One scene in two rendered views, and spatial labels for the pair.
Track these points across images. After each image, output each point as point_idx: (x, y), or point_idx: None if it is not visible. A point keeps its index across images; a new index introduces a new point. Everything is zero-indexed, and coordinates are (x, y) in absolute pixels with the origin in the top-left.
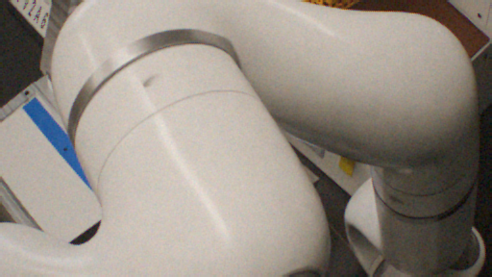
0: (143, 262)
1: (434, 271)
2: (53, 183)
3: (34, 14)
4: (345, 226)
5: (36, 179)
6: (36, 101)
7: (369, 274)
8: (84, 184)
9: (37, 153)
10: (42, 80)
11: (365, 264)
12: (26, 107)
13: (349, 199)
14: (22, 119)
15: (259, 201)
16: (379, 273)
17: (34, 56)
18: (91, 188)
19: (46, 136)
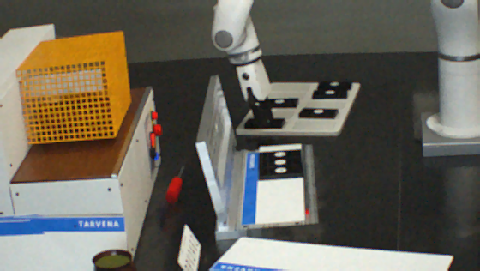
0: None
1: None
2: (273, 195)
3: (194, 255)
4: (247, 18)
5: (282, 199)
6: (243, 222)
7: (244, 35)
8: (258, 191)
9: (268, 206)
10: (227, 229)
11: (243, 33)
12: (252, 223)
13: (159, 171)
14: (261, 219)
15: None
16: (245, 28)
17: (214, 254)
18: (256, 189)
19: (255, 209)
